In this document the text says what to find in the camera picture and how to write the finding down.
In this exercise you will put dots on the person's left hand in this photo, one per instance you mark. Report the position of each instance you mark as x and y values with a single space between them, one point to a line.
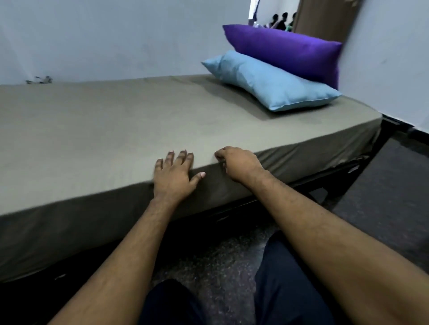
174 180

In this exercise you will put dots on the person's right forearm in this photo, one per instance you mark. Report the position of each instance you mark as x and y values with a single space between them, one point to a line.
342 254

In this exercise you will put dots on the light blue pillow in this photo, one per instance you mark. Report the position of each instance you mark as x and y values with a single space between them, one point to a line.
268 83

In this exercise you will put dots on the person's right hand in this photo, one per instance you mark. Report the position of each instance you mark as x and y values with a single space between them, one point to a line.
241 164

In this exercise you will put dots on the person's dark trousers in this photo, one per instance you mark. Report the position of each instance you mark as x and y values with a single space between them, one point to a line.
285 284

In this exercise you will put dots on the person's left forearm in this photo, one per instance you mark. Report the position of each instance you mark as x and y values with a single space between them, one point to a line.
114 271

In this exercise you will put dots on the purple dotted pillow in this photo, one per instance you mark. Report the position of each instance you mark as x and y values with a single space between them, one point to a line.
288 50

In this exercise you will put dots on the dark wooden bed frame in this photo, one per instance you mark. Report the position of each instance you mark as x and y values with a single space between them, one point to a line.
355 167

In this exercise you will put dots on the plain taupe bed sheet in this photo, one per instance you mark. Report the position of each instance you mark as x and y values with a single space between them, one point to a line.
117 127

